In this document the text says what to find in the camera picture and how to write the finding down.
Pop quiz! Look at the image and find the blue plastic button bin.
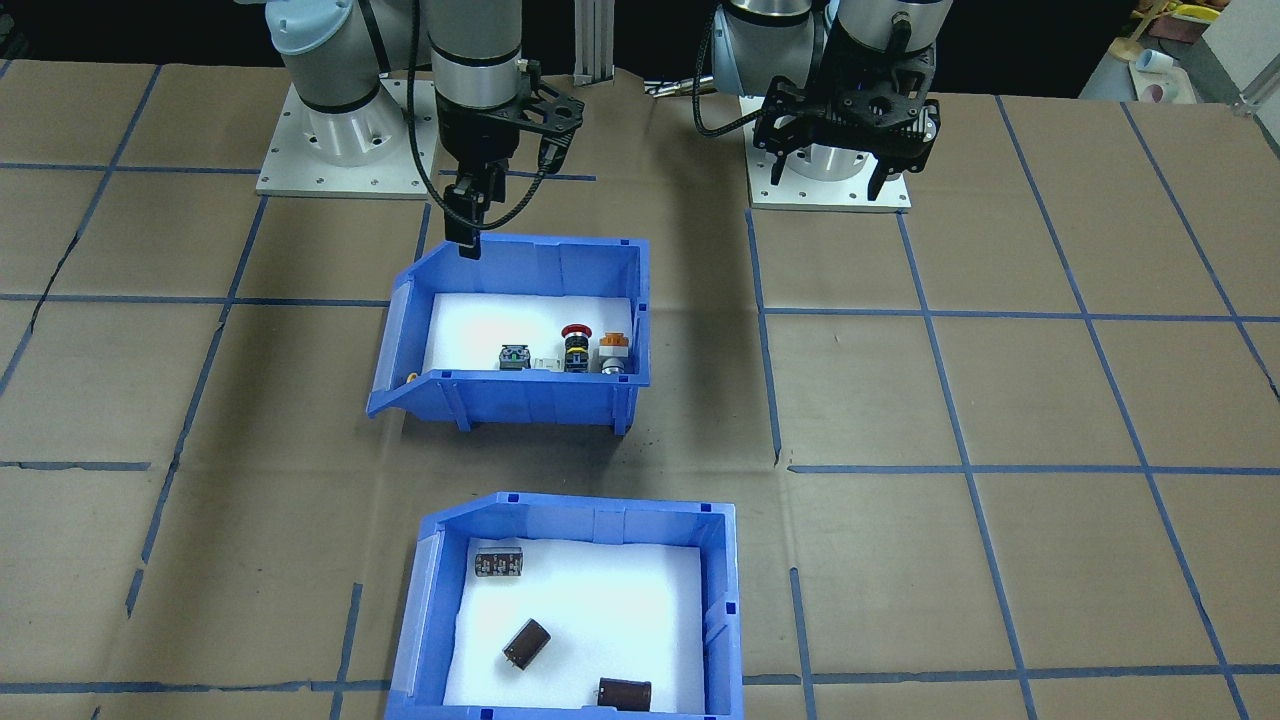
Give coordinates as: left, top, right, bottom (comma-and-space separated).
365, 233, 653, 437

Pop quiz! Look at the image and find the blue plastic battery bin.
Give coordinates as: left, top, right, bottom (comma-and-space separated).
385, 492, 746, 720

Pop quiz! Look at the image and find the dark cylindrical battery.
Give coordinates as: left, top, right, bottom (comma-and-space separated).
597, 677, 653, 712
502, 618, 552, 669

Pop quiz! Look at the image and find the white tray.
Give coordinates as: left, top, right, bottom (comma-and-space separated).
1078, 40, 1201, 106

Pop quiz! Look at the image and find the wooden utensil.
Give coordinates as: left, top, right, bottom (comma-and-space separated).
1108, 20, 1161, 61

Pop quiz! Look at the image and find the metal profile bar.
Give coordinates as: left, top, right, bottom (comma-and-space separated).
1232, 70, 1280, 119

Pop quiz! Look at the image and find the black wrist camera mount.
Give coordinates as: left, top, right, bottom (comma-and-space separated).
870, 85, 943, 169
515, 62, 587, 179

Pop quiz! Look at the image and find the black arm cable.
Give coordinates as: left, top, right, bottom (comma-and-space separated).
360, 0, 561, 236
693, 5, 773, 139

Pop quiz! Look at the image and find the aluminium frame post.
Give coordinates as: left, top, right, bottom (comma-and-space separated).
572, 0, 615, 87

